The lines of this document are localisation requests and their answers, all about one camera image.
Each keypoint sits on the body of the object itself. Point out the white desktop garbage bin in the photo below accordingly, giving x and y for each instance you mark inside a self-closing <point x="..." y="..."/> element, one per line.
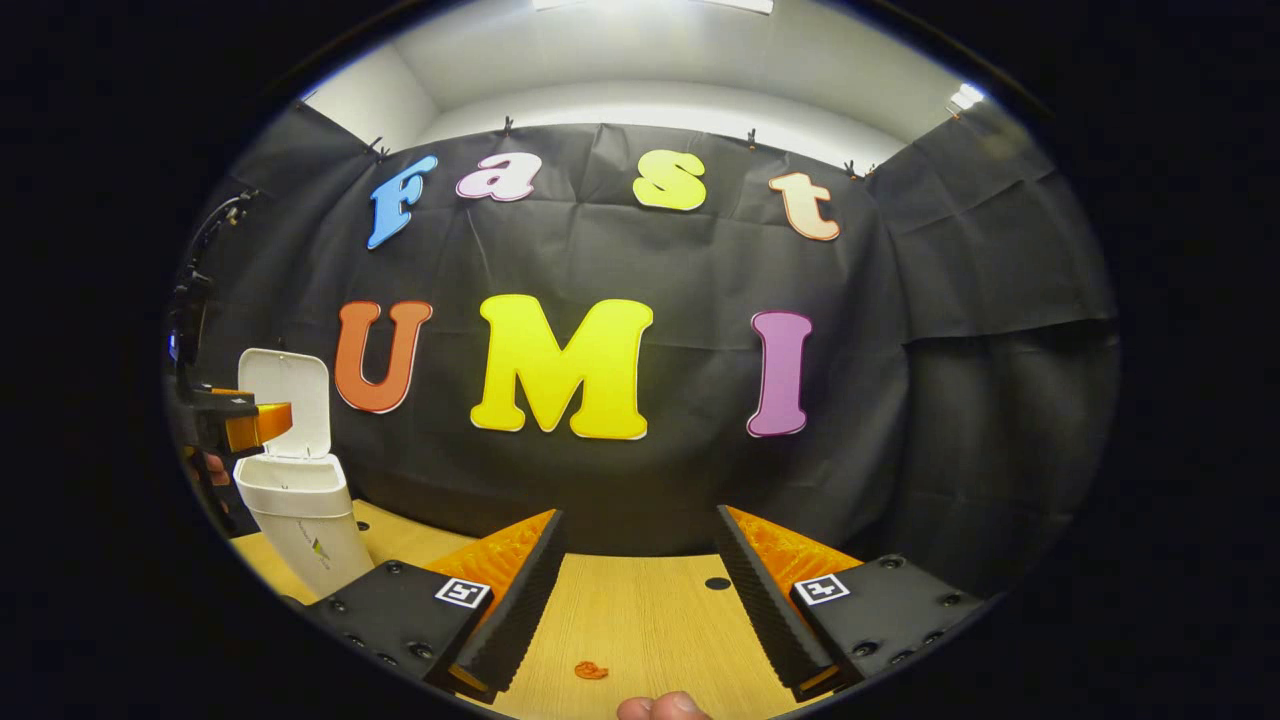
<point x="300" y="500"/>

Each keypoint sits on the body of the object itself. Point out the orange paper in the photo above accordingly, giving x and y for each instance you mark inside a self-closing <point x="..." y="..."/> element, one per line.
<point x="590" y="670"/>

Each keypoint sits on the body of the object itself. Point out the wooden desktop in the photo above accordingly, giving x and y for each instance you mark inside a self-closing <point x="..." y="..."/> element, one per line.
<point x="640" y="620"/>

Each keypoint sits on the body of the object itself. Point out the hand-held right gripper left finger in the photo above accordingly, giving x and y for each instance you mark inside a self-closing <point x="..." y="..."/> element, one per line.
<point x="520" y="610"/>

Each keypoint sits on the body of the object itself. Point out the ceiling light strip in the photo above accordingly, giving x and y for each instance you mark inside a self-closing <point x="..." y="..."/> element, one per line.
<point x="965" y="98"/>

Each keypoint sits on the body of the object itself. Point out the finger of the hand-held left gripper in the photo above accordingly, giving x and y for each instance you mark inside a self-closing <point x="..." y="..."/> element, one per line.
<point x="225" y="408"/>

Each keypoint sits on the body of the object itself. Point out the black backdrop cloth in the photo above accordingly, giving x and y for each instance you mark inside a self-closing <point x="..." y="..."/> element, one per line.
<point x="700" y="260"/>

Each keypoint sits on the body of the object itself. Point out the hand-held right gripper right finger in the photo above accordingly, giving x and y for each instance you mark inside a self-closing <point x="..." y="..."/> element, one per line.
<point x="765" y="610"/>

